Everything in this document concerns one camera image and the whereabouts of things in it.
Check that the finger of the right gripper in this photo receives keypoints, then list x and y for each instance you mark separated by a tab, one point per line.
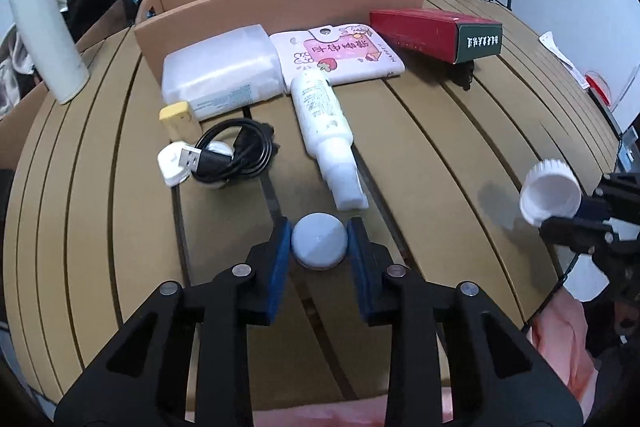
587	237
616	196

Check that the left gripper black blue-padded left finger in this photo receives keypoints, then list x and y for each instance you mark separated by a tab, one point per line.
140	377

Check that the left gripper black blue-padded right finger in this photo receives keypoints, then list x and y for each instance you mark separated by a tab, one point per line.
497	377

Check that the white jar lid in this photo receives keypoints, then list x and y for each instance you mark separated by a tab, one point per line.
550	190

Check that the small white round jar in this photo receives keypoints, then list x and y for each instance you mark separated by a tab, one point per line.
319	241

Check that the red and green box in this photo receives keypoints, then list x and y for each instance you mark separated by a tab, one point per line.
451	37

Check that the yellow eraser block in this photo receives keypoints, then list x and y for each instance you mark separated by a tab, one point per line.
180	122

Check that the white spray bottle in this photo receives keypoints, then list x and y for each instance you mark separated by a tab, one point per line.
328	139

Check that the pink cartoon tissue pack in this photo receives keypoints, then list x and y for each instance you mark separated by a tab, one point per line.
343	54

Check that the white wet wipes pack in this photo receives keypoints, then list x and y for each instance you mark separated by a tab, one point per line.
223	73

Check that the black hair clip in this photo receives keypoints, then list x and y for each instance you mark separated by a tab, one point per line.
461	74

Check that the white charger plug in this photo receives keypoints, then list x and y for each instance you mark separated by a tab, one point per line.
177	161

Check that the pink clothing of person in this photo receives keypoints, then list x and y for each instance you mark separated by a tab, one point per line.
559	333

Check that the white paper sheet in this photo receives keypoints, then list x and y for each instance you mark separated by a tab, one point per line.
548	42

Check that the white thermos bottle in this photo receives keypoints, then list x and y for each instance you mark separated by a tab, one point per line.
49	43

